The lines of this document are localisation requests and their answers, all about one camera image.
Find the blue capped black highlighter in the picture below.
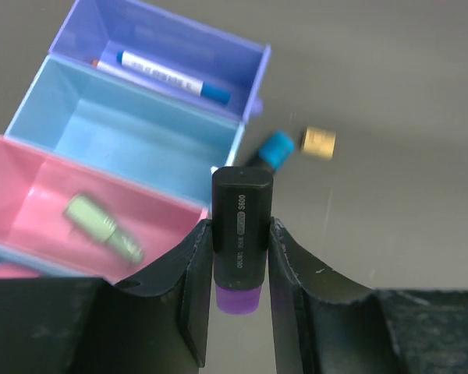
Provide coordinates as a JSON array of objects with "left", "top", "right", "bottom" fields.
[{"left": 245, "top": 131, "right": 295, "bottom": 174}]

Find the small yellow eraser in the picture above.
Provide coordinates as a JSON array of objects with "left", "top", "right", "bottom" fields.
[{"left": 300, "top": 127, "right": 336, "bottom": 160}]

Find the green highlighter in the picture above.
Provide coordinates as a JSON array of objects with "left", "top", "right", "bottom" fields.
[{"left": 63, "top": 193, "right": 144, "bottom": 265}]

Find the pink drawer bin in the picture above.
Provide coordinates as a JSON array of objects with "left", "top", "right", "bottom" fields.
[{"left": 0, "top": 136, "right": 207, "bottom": 283}]

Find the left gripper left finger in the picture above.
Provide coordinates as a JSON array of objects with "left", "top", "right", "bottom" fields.
[{"left": 0, "top": 219, "right": 213, "bottom": 373}]

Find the purple capped black highlighter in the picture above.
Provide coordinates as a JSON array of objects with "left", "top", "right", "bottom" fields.
[{"left": 211, "top": 167, "right": 274, "bottom": 316}]

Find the white peach pencil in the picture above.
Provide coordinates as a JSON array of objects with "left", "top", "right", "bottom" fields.
[{"left": 91, "top": 60, "right": 119, "bottom": 75}]

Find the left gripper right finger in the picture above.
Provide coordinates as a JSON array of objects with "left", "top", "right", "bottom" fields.
[{"left": 268, "top": 219, "right": 468, "bottom": 373}]

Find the light blue drawer bin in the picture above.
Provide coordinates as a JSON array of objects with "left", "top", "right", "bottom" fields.
[{"left": 6, "top": 56, "right": 244, "bottom": 206}]

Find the purple drawer bin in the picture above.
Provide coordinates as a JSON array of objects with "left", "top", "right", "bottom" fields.
[{"left": 49, "top": 1, "right": 271, "bottom": 123}]

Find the white blue whiteboard marker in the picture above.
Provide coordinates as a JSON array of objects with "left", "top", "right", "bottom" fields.
[{"left": 116, "top": 51, "right": 231, "bottom": 105}]

